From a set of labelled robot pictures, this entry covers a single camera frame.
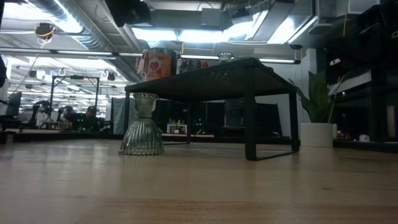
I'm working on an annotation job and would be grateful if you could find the grey partition panel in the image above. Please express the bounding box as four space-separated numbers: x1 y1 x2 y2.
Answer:
112 98 137 135

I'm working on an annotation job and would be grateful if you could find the black perforated metal shelf riser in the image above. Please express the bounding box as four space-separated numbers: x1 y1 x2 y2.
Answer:
123 57 301 162

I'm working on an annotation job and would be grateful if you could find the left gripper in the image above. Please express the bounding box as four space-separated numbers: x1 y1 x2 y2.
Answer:
104 0 152 28

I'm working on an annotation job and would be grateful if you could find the dark computer monitor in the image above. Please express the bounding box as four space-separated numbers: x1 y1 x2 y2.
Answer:
6 91 23 118

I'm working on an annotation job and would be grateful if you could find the green plant in white pot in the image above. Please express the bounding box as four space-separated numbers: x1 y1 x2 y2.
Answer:
287 70 355 148

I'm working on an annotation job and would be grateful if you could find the person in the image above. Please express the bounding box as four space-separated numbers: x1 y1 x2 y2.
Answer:
57 105 78 131
81 105 101 131

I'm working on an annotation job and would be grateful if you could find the black shelving unit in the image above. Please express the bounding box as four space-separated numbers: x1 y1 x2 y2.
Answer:
334 70 398 144

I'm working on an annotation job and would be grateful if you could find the ribbed glass candlestick holder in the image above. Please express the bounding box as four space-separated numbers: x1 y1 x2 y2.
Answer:
118 92 166 156
216 51 234 65

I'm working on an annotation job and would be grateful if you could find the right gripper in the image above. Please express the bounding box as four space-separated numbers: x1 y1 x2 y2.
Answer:
325 2 398 65

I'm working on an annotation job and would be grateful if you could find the yellow black ceiling cord reel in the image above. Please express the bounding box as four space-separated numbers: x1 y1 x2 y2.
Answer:
34 22 57 40

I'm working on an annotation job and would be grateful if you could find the black gantry frame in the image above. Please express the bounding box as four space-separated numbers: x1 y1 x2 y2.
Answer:
48 75 101 128

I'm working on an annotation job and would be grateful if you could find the long LED tube light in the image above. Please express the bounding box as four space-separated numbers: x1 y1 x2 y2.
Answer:
0 46 302 65

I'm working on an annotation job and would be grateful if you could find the heart label candle jar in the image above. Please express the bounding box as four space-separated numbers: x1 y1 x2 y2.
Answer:
136 47 178 82

